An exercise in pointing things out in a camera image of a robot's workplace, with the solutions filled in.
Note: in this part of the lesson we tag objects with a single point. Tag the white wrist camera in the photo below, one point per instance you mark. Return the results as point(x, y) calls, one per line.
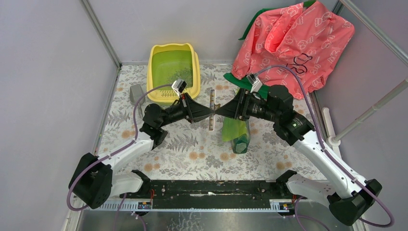
point(255, 82)
point(178, 86)

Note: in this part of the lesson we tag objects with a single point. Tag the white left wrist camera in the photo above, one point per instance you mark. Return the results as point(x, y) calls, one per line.
point(178, 86)

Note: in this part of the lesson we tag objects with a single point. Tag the green litter bag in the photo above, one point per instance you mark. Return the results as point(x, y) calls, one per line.
point(237, 131)

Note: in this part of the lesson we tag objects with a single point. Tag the white metal pole stand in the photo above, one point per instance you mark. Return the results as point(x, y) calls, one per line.
point(371, 129)

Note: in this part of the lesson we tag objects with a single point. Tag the green cloth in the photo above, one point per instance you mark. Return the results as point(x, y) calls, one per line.
point(248, 81)

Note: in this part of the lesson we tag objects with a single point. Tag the yellow litter box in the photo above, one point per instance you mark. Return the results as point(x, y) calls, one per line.
point(167, 58)

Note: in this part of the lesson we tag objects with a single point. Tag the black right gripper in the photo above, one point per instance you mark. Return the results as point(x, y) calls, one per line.
point(241, 106)

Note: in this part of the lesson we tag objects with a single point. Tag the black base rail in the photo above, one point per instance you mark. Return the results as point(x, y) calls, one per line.
point(206, 194)

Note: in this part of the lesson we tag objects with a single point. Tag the brown bag clip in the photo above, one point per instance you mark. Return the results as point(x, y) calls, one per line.
point(213, 106)

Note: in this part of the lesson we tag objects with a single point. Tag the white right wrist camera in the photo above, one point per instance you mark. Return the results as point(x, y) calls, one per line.
point(255, 82)

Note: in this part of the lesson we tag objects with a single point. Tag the green litter pile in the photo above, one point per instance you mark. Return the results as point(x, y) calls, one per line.
point(185, 74)

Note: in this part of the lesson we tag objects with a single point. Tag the silver metal scoop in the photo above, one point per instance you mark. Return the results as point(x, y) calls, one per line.
point(135, 93)

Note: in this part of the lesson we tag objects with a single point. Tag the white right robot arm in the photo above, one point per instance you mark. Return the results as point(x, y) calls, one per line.
point(348, 195)

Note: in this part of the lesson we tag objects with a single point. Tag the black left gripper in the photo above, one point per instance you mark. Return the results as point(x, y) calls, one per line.
point(187, 107)

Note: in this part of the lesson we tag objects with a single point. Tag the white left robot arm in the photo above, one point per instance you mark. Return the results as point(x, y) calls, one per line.
point(96, 178)

